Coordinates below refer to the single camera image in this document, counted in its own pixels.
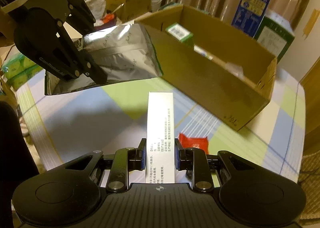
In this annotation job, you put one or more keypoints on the green medicine box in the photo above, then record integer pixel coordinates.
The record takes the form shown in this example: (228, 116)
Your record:
(181, 34)

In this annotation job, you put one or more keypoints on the long white box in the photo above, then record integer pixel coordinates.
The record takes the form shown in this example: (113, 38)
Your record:
(160, 139)

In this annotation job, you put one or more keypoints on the blue milk carton box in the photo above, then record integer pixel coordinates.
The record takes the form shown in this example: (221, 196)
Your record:
(249, 15)

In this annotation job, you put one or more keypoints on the green tissue pack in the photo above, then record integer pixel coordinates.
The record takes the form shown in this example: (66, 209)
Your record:
(19, 69)

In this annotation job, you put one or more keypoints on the wooden door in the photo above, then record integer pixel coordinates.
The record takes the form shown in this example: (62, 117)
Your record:
(310, 83)

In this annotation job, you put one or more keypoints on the silver foil bag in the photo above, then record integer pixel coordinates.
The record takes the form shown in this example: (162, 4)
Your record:
(125, 53)

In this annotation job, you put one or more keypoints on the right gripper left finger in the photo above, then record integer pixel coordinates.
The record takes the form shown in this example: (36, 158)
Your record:
(124, 161)

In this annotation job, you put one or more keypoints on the dark red tray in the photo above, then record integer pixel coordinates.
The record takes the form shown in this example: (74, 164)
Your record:
(109, 20)

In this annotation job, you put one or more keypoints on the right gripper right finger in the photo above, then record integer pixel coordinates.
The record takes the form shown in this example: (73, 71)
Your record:
(194, 160)

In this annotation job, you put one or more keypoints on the green white carton box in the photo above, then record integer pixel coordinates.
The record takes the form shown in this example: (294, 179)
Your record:
(275, 34)

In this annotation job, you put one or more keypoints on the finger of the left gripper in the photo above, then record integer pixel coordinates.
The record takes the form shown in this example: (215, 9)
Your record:
(95, 72)
(80, 17)

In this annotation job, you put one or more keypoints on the white crumpled plastic bag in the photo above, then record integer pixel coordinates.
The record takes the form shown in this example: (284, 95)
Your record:
(97, 8)

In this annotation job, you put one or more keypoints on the open cardboard box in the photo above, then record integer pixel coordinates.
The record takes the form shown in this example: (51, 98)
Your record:
(226, 72)

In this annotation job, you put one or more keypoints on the red snack packet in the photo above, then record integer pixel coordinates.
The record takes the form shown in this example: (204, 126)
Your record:
(194, 142)

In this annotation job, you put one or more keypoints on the checkered tablecloth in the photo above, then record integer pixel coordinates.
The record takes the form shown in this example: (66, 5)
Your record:
(67, 126)

